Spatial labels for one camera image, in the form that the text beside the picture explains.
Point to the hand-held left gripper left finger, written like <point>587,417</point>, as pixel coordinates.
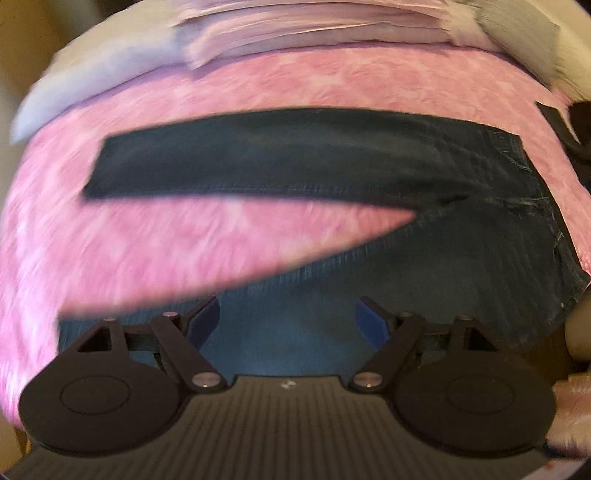
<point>205,321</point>

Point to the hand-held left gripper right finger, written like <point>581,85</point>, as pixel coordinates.
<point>369,323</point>

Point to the dark blue jeans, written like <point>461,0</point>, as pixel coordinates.
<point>323,152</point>

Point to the pink floral bed cover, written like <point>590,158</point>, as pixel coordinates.
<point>138,240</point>

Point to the black pants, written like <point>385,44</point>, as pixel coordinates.
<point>561,127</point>

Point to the pale pink blanket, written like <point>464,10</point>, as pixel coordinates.
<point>300,11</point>

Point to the grey folded towel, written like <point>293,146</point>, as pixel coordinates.
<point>521,32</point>

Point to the white pillow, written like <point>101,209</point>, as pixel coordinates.
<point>572,64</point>

